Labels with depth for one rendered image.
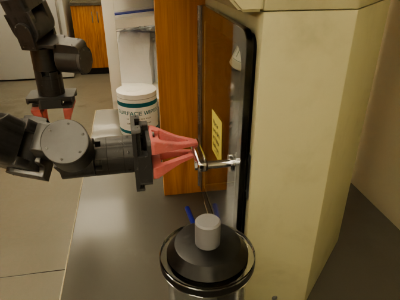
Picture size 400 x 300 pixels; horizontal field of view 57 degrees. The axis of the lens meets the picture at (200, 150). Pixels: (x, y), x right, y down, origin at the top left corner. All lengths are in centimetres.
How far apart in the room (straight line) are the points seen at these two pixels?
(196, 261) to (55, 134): 23
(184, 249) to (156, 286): 30
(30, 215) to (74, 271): 190
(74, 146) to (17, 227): 211
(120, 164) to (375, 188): 68
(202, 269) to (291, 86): 23
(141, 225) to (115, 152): 33
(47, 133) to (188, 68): 40
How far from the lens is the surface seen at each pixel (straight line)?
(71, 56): 83
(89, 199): 95
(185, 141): 56
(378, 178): 101
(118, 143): 54
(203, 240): 40
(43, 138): 49
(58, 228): 246
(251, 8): 42
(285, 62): 44
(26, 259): 231
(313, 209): 56
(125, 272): 74
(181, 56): 79
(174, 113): 83
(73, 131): 48
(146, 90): 121
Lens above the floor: 146
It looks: 27 degrees down
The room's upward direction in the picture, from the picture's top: straight up
